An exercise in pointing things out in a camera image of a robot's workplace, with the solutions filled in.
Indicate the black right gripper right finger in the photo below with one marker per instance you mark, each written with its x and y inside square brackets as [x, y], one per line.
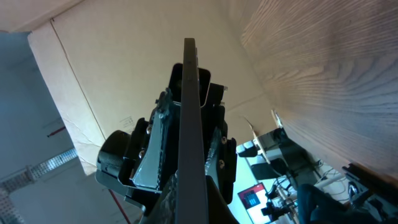
[218, 210]

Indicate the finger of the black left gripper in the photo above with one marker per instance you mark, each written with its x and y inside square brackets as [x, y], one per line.
[148, 173]
[212, 158]

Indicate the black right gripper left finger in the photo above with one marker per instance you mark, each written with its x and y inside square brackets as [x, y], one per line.
[164, 209]

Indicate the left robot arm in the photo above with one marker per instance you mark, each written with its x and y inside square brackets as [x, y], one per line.
[107, 166]

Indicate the cardboard backdrop panel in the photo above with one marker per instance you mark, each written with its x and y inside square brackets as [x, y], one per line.
[106, 62]

